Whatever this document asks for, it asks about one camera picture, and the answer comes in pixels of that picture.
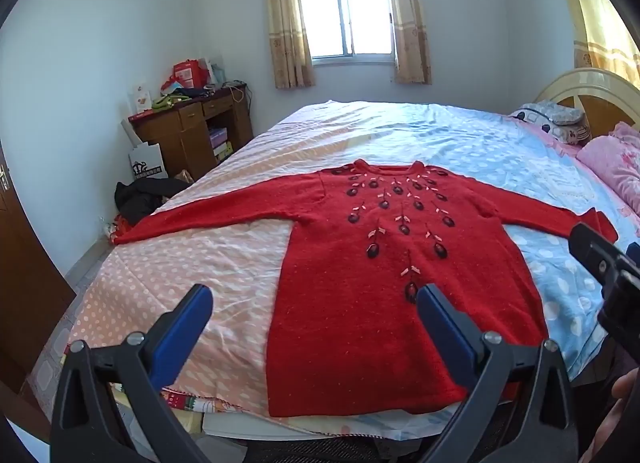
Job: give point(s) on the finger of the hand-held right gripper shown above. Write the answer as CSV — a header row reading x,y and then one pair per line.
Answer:
x,y
592,248

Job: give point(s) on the bed with polka-dot sheet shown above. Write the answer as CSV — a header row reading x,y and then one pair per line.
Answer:
x,y
225,253

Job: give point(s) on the white paper bag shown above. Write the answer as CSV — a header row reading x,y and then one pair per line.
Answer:
x,y
147,163

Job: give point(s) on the yellow curtain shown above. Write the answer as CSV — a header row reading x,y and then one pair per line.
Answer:
x,y
600,18

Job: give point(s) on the red gift box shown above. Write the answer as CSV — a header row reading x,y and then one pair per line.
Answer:
x,y
189,74

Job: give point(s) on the pink floral pillow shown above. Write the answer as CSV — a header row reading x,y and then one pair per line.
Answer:
x,y
612,163

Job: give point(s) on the black clothing pile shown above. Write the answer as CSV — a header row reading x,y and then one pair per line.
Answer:
x,y
142,198

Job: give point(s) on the grey patterned pillow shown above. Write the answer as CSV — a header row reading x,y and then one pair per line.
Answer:
x,y
555,118

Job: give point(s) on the beige patterned curtain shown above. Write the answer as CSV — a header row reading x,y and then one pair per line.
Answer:
x,y
410,18
287,23

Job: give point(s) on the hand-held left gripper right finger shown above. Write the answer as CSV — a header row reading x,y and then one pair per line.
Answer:
x,y
445,328

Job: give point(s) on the brown wooden desk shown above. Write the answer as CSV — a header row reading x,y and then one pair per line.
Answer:
x,y
192,138

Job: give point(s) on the white picture box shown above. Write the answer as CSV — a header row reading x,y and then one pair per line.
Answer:
x,y
141,98

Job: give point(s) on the stacked boxes in desk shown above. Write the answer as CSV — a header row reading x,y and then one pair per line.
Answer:
x,y
221,143

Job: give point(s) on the red knitted sweater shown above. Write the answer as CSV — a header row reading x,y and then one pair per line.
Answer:
x,y
350,303

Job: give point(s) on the window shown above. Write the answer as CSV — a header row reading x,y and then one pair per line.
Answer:
x,y
345,8

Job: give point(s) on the patterned quilt edge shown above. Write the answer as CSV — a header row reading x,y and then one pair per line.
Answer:
x,y
200,400

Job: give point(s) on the brown wooden wardrobe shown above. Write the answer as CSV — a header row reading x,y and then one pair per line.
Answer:
x,y
25,283

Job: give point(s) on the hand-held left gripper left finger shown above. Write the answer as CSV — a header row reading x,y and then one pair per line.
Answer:
x,y
185,328

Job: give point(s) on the green cloth item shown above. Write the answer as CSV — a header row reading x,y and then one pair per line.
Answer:
x,y
170,101

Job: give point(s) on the person's right hand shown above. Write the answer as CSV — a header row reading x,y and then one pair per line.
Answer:
x,y
627,385

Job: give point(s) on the cream wooden headboard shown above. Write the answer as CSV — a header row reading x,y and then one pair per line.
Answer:
x,y
595,93

